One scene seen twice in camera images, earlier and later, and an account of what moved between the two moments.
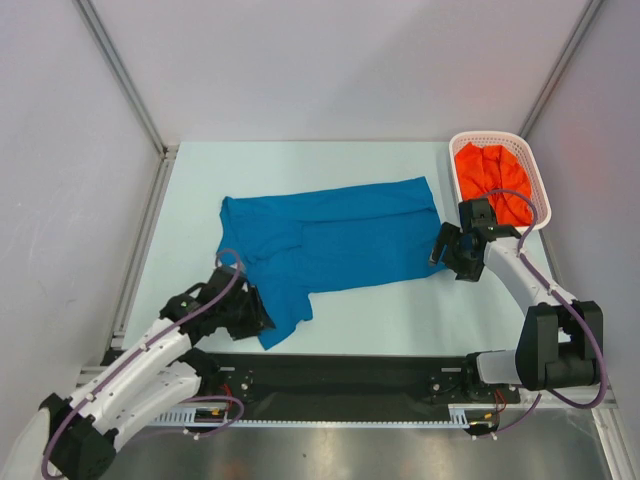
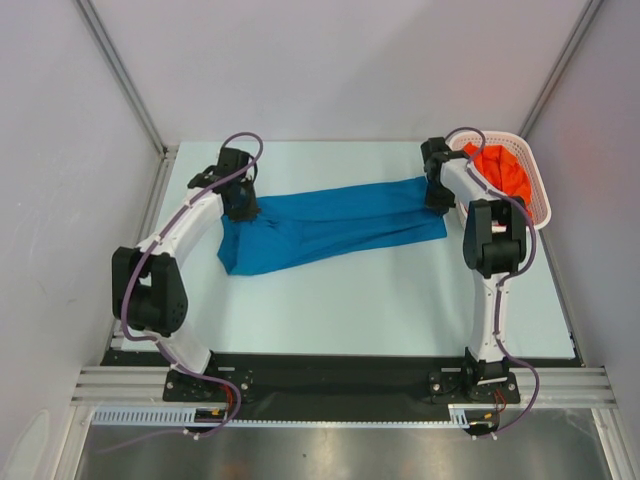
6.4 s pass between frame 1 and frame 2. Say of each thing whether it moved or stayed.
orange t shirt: stayed
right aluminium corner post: stayed
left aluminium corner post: stayed
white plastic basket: stayed
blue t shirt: moved
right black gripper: moved
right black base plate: stayed
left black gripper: moved
